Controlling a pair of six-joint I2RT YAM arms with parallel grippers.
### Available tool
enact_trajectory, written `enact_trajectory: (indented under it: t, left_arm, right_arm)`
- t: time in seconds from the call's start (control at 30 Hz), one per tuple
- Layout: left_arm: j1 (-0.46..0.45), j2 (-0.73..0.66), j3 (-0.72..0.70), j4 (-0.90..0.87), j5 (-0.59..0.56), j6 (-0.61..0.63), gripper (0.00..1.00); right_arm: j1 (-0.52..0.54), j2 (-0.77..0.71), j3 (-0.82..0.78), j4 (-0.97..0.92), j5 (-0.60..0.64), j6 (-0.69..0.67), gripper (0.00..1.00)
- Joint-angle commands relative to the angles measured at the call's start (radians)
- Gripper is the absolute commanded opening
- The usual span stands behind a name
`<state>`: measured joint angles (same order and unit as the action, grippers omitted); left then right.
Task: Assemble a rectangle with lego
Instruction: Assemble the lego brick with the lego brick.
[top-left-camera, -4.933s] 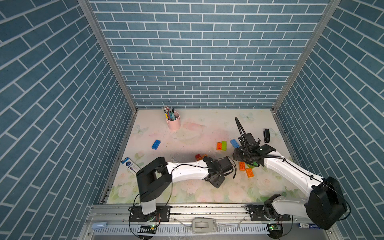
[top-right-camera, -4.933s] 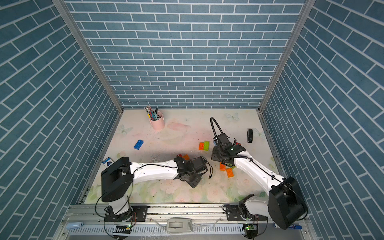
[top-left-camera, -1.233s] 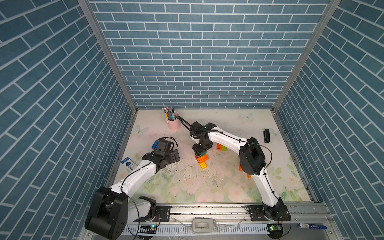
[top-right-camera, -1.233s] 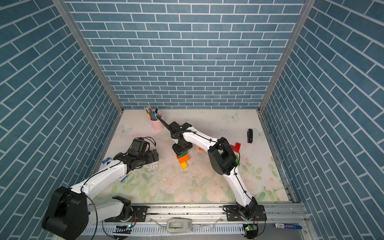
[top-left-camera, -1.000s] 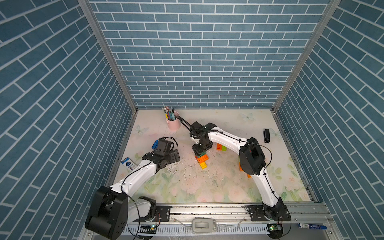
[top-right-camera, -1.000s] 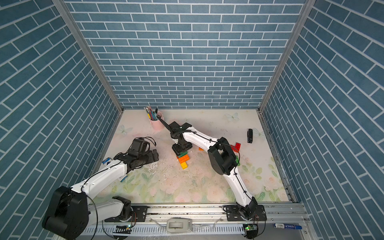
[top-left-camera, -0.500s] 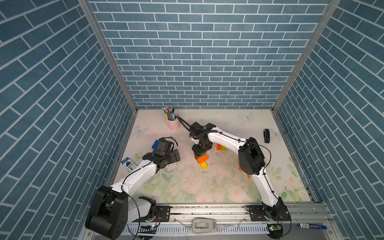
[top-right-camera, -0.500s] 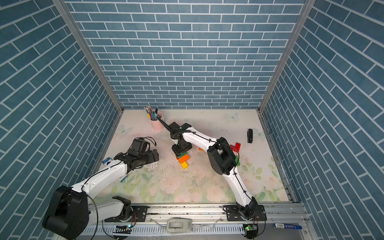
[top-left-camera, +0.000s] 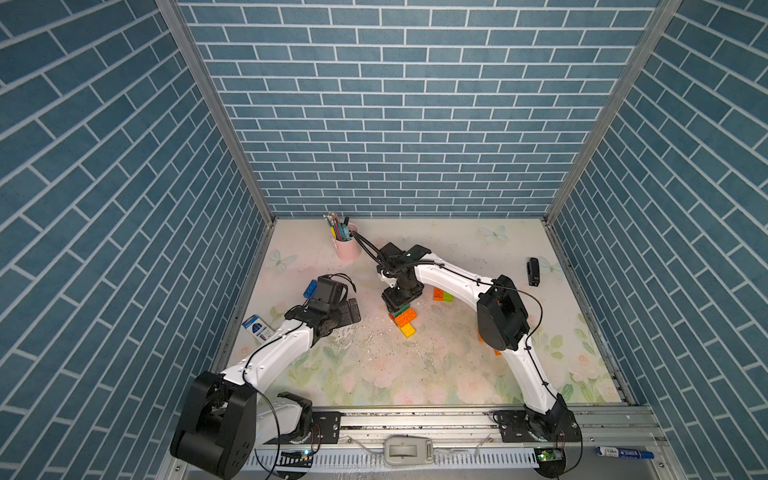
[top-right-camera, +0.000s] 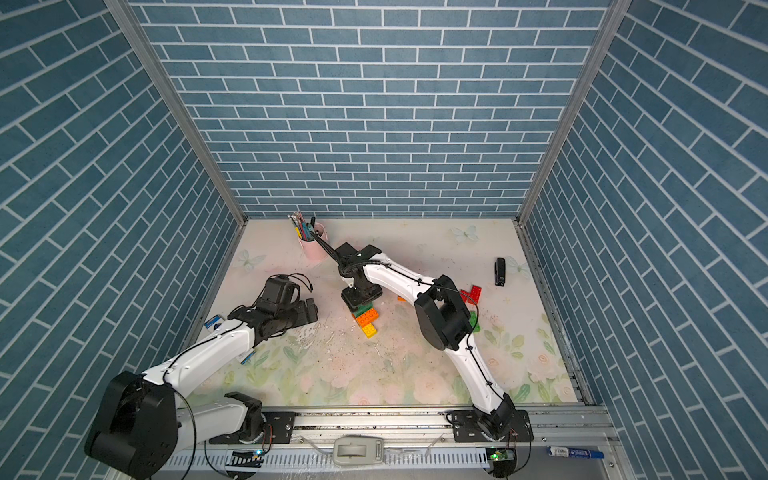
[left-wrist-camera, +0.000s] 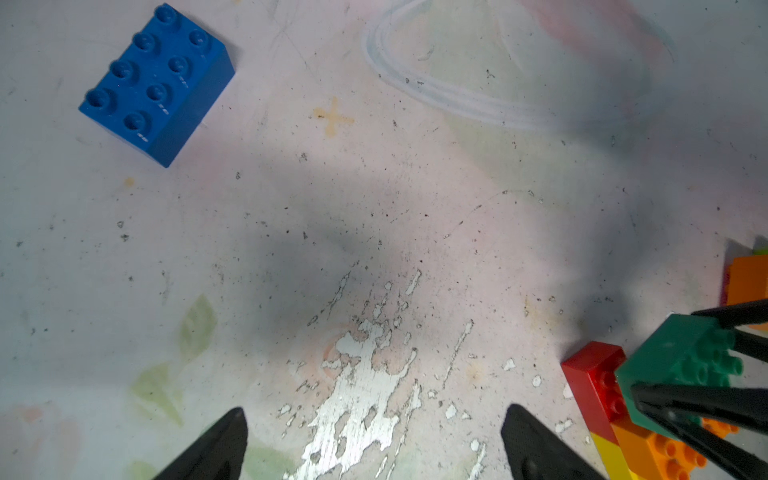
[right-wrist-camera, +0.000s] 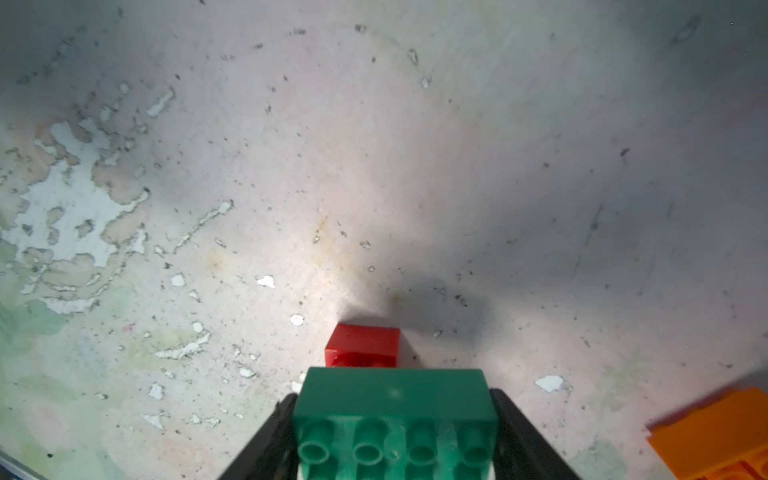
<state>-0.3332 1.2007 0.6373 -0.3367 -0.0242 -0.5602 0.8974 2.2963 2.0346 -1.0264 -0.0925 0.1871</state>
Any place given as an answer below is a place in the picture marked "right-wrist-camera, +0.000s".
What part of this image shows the orange lego brick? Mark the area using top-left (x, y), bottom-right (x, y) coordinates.
top-left (648, 387), bottom-right (767, 479)

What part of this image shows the dark green lego brick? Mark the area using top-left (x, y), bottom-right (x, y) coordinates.
top-left (292, 367), bottom-right (499, 479)

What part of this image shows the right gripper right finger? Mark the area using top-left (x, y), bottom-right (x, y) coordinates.
top-left (490, 388), bottom-right (580, 480)

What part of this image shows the red lego brick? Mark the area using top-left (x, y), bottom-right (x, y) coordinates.
top-left (325, 324), bottom-right (401, 368)

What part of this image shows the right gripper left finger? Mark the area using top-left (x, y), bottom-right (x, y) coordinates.
top-left (218, 393), bottom-right (299, 480)

